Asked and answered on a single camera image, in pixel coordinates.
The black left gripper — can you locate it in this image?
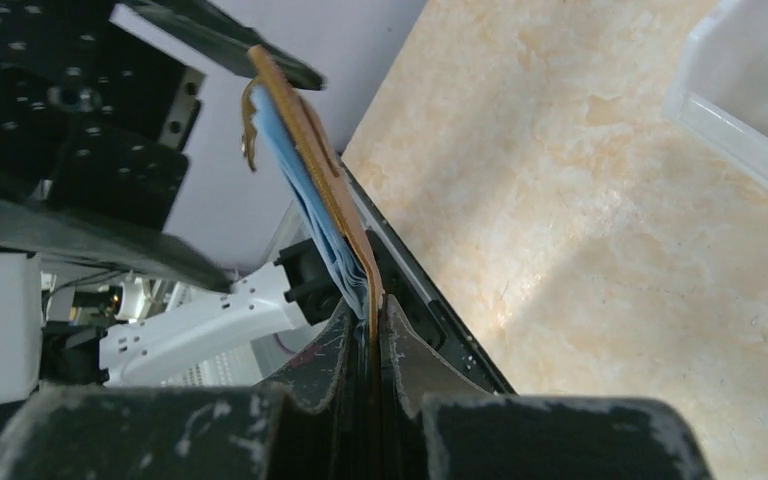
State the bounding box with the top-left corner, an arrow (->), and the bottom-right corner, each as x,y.
0,0 -> 326,292

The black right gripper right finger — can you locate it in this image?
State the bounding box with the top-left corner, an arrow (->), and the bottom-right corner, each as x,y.
380,297 -> 712,479

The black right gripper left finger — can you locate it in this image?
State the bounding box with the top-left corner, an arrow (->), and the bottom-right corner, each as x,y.
0,305 -> 355,479

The brown leather card holder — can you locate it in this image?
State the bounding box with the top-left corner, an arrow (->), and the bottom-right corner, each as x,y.
240,45 -> 385,347

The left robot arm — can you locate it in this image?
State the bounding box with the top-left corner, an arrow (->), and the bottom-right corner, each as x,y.
0,1 -> 305,406

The translucent white plastic bin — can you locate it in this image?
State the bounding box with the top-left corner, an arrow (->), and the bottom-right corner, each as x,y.
663,1 -> 768,190

